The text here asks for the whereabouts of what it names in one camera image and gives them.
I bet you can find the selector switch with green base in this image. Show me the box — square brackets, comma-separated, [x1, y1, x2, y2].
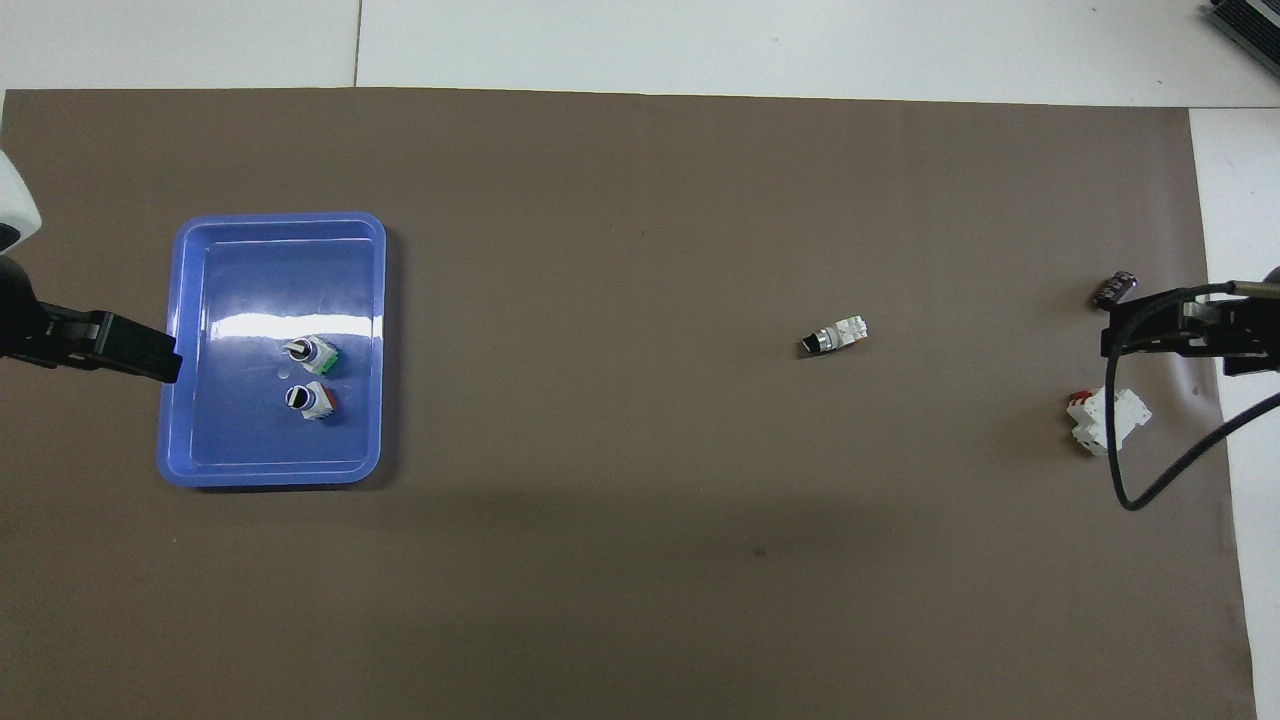
[283, 337, 340, 377]

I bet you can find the brown paper table mat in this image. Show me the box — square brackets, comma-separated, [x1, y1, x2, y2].
[0, 88, 1259, 720]

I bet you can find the selector switch with pale base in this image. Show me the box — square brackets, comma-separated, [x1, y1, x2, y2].
[800, 316, 869, 356]

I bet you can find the blue plastic tray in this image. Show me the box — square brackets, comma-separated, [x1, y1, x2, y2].
[157, 212, 388, 488]

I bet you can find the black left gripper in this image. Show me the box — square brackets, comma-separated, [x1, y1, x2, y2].
[0, 255, 183, 384]

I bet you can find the selector switch with red base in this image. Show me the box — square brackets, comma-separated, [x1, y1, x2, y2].
[284, 381, 338, 423]

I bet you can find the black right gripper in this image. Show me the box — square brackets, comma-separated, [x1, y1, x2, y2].
[1103, 265, 1280, 376]

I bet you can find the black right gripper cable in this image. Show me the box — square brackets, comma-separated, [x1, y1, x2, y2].
[1103, 283, 1280, 511]

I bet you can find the grey ribbed metal device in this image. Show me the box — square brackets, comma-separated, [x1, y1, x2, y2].
[1205, 0, 1280, 76]

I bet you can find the white and red circuit breaker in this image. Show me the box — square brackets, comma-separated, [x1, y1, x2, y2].
[1066, 387, 1153, 457]

